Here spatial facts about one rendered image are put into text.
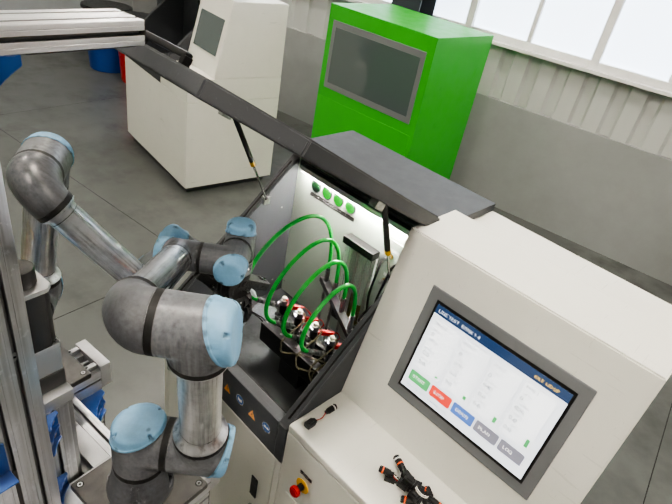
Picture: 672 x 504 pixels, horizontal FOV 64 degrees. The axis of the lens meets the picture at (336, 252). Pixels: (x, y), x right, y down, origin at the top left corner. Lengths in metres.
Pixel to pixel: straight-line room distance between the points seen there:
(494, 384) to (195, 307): 0.84
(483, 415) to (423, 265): 0.42
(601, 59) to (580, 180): 1.03
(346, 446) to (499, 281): 0.64
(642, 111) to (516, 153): 1.09
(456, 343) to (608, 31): 3.99
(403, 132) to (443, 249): 2.87
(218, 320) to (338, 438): 0.83
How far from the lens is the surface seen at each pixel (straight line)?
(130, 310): 0.93
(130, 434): 1.27
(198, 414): 1.11
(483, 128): 5.57
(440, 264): 1.48
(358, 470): 1.60
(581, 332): 1.36
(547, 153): 5.40
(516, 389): 1.45
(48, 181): 1.38
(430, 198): 1.84
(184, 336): 0.91
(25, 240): 1.61
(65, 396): 1.39
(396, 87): 4.28
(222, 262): 1.27
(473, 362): 1.48
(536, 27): 5.35
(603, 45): 5.18
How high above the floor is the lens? 2.26
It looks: 32 degrees down
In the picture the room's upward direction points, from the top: 11 degrees clockwise
